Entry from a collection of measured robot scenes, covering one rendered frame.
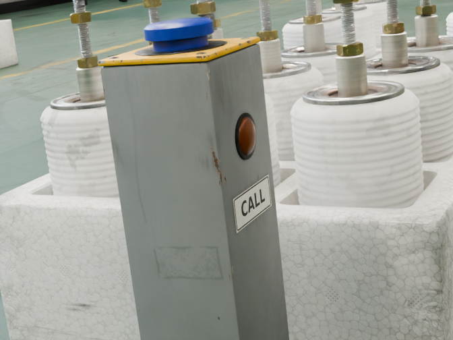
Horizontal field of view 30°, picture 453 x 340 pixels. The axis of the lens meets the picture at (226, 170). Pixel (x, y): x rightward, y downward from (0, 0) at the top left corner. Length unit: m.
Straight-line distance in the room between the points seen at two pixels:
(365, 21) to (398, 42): 0.58
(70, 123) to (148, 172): 0.24
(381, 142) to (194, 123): 0.19
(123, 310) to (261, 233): 0.22
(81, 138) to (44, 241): 0.09
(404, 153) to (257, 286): 0.17
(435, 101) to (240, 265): 0.29
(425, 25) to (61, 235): 0.40
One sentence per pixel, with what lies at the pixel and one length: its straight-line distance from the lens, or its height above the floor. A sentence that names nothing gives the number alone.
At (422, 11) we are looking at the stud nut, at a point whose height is 0.29.
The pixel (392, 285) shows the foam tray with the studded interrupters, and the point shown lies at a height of 0.13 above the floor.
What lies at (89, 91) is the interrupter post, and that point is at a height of 0.26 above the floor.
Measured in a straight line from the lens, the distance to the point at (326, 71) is 0.86.
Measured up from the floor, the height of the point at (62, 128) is 0.24.
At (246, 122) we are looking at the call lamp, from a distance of 0.48.
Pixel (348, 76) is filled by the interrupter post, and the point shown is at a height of 0.27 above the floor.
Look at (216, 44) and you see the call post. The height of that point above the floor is 0.31.
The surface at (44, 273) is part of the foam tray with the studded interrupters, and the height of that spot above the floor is 0.12.
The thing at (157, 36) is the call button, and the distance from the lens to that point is 0.48.
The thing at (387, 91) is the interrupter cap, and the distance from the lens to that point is 0.63.
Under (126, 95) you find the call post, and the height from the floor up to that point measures 0.29.
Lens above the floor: 0.37
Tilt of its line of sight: 15 degrees down
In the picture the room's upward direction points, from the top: 7 degrees counter-clockwise
